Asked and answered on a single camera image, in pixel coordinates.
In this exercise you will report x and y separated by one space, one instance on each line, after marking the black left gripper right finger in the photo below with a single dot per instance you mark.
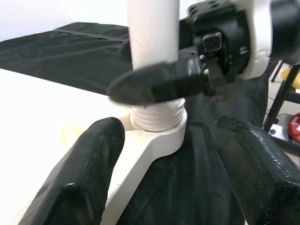
264 178

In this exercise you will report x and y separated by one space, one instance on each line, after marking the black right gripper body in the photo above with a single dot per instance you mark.
232 28

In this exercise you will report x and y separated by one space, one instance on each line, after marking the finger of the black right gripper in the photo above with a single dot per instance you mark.
159 82
125 50

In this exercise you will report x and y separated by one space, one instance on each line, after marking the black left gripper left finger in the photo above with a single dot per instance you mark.
75 178

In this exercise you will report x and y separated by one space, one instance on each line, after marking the white plastic table leg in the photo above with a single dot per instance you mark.
152 35

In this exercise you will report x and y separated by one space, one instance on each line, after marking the white plastic table top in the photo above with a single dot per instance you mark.
35 117

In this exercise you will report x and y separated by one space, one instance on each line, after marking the white plastic device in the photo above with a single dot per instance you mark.
279 130

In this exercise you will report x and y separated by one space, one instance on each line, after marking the black tablecloth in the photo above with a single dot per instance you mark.
70 51

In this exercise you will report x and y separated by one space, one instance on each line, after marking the red round object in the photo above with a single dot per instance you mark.
295 129

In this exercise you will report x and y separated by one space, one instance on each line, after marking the yellow plastic bag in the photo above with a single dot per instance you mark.
293 77

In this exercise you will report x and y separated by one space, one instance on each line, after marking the black metal rack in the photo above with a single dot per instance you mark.
279 98

